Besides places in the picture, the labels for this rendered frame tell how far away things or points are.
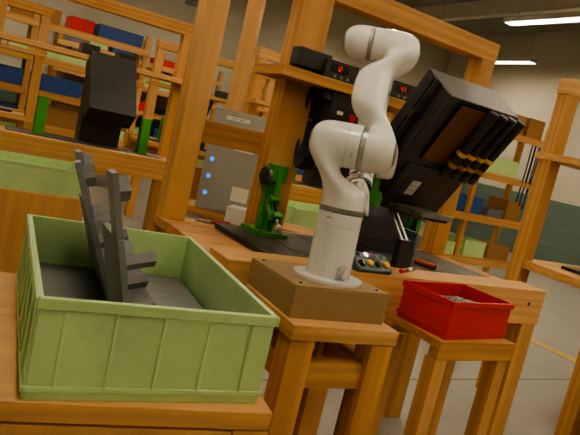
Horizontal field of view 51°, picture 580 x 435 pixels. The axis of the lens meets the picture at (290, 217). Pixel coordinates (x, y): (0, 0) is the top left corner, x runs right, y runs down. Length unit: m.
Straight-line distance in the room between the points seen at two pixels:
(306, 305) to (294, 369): 0.16
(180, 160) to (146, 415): 1.36
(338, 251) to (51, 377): 0.82
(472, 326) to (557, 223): 10.98
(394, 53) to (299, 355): 0.88
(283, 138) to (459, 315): 1.03
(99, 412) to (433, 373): 1.11
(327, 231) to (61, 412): 0.82
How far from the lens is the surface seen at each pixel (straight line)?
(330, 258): 1.60
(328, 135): 1.60
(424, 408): 1.96
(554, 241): 12.91
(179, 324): 1.07
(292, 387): 1.56
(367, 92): 1.71
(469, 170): 2.39
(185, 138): 2.30
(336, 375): 1.63
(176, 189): 2.32
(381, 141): 1.59
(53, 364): 1.06
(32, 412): 1.08
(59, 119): 8.93
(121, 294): 1.12
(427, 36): 2.89
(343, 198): 1.59
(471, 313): 1.97
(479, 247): 8.74
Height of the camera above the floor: 1.28
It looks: 7 degrees down
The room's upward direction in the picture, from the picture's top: 13 degrees clockwise
